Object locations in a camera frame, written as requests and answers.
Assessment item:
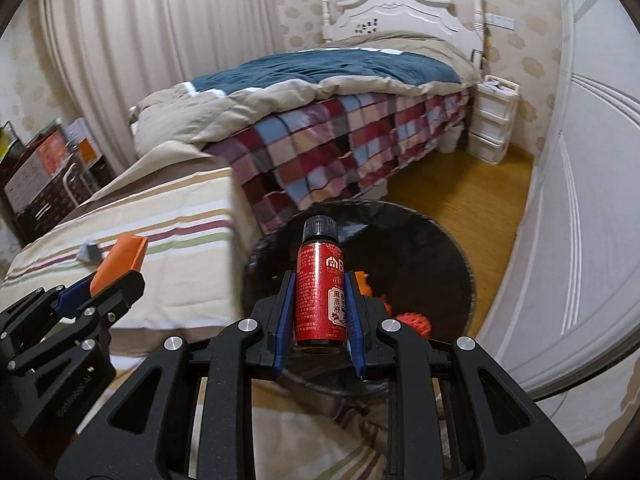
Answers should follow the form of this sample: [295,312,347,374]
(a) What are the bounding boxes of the grey white black pouch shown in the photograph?
[76,242,103,266]

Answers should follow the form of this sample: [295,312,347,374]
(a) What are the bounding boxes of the orange-red foam fruit net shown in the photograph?
[381,296,432,338]

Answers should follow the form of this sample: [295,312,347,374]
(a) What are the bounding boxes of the red bottle black cap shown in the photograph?
[294,216,347,354]

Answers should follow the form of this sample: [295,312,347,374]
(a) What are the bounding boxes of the orange snack wrapper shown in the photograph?
[355,271,373,297]

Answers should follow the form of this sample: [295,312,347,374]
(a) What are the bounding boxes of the black trash bin bag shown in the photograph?
[244,200,475,396]

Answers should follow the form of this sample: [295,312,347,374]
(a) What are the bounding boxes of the dark patterned storage box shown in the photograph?
[12,155,115,245]

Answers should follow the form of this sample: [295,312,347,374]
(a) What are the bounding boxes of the cardboard box orange print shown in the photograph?
[2,129,72,214]

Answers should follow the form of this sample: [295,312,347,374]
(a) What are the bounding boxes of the striped bed sheet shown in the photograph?
[1,141,386,479]

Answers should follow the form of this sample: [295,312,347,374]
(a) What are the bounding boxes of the white wardrobe door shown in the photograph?
[477,0,639,400]

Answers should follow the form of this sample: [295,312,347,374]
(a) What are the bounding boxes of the white orange small box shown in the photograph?
[65,117,102,169]

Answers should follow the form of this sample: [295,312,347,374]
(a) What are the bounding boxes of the blue beige duvet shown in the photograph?
[129,30,480,156]

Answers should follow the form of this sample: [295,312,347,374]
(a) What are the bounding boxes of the cream curtain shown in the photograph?
[40,0,283,174]

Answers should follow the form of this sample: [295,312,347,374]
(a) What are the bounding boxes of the plaid bed cover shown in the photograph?
[204,89,474,232]

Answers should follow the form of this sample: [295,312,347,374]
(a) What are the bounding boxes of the white plastic drawer unit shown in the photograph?
[466,75,520,165]

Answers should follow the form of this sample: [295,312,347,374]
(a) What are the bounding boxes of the white wooden headboard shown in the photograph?
[321,0,485,68]

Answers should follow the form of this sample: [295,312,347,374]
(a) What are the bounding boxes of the white wall sockets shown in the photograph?
[485,12,515,30]

